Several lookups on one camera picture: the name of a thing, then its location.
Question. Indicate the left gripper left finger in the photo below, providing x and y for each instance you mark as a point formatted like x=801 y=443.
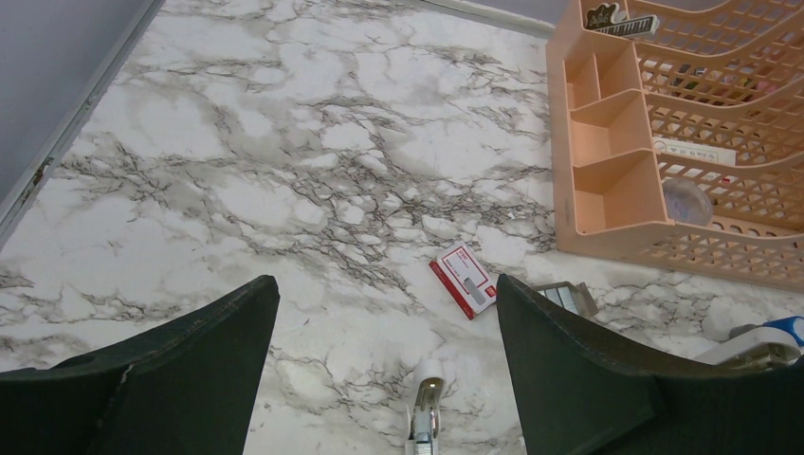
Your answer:
x=187 y=386

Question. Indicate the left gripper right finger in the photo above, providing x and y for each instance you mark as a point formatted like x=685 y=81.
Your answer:
x=581 y=388

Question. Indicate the red white staple box sleeve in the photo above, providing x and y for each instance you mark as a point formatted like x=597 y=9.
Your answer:
x=465 y=279

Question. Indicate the clear tape roll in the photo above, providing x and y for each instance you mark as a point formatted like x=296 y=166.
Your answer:
x=686 y=202

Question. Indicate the clear packet in organizer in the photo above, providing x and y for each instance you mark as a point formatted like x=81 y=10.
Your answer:
x=693 y=150

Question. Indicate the orange plastic file organizer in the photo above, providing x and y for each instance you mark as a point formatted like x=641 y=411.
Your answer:
x=730 y=76

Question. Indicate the binder clips in organizer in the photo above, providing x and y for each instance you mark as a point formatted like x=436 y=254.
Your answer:
x=612 y=20

